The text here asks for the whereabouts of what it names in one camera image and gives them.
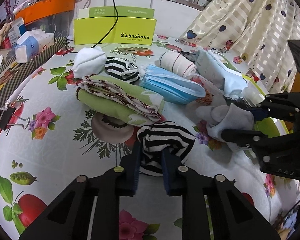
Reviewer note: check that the cream heart pattern curtain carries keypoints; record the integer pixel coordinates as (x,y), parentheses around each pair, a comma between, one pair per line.
(255,30)

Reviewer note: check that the orange lidded container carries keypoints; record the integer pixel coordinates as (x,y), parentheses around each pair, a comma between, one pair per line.
(51,16)

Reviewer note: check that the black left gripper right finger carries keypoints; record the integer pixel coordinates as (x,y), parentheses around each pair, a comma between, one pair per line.
(212,207)

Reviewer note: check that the black binder clip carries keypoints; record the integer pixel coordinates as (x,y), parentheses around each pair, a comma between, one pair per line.
(6,116)

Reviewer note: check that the tissue pack blue white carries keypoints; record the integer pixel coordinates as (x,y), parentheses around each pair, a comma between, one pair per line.
(31,43)

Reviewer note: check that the wet wipes pack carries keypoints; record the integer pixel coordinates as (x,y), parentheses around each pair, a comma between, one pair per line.
(216,68)

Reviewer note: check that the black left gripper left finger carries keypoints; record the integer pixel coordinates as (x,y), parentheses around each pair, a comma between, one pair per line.
(89,207)

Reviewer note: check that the striped cardboard box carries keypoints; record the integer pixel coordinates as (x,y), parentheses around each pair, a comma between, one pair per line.
(12,74)

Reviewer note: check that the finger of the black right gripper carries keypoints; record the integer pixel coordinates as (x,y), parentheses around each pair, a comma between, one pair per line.
(284,107)
(242,137)

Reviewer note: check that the white sock bundle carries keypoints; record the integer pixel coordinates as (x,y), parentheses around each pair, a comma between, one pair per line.
(88,61)

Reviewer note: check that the grey sock bundle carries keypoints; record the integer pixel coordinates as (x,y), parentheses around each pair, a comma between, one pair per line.
(225,117)

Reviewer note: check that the green tray box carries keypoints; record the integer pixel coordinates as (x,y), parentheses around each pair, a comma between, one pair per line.
(255,93)

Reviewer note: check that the white cloth red stripes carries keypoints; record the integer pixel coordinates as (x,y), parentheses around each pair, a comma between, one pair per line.
(176,63)

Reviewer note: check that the floral tablecloth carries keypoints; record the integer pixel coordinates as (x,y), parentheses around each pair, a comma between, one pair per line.
(35,166)

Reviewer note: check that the green towel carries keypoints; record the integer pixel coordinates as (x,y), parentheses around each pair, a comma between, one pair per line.
(131,104)

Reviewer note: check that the blue face masks stack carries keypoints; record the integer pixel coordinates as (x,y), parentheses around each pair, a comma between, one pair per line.
(173,88)

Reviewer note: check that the lime green cardboard box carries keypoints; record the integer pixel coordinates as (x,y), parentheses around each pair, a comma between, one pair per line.
(130,25)

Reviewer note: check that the black white striped sock roll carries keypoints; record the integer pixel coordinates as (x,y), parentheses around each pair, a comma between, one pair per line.
(122,69)

